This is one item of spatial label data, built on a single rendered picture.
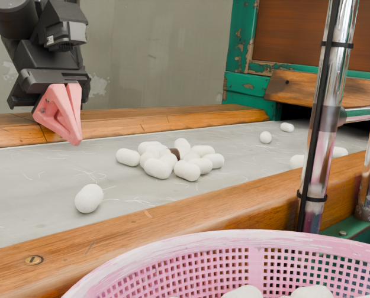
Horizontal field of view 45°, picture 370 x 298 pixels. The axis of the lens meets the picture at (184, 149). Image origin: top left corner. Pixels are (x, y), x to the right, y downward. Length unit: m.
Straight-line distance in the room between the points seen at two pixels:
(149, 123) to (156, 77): 1.88
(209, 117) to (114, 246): 0.64
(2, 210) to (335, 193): 0.33
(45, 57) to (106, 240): 0.39
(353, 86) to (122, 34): 2.15
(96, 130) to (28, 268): 0.46
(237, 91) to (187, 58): 1.35
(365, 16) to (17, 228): 0.81
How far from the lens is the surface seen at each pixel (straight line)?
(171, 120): 0.81
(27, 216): 0.39
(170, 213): 0.34
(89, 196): 0.39
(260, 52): 1.10
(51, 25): 0.61
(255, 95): 1.09
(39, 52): 0.64
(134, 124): 0.75
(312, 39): 1.04
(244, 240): 0.31
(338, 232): 0.50
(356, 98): 0.92
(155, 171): 0.50
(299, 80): 0.98
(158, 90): 2.63
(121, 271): 0.25
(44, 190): 0.45
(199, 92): 2.39
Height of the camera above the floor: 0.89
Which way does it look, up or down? 13 degrees down
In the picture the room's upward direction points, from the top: 6 degrees clockwise
